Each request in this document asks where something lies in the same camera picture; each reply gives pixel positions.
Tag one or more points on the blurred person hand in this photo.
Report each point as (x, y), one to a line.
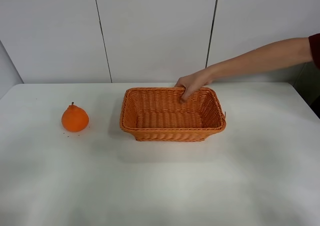
(193, 82)

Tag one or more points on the orange wicker basket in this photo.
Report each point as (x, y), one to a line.
(156, 114)

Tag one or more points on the orange with stem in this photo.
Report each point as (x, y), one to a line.
(74, 118)

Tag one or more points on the bare person forearm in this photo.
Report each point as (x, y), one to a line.
(278, 55)

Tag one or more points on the dark red sleeve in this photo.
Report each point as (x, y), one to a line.
(314, 43)

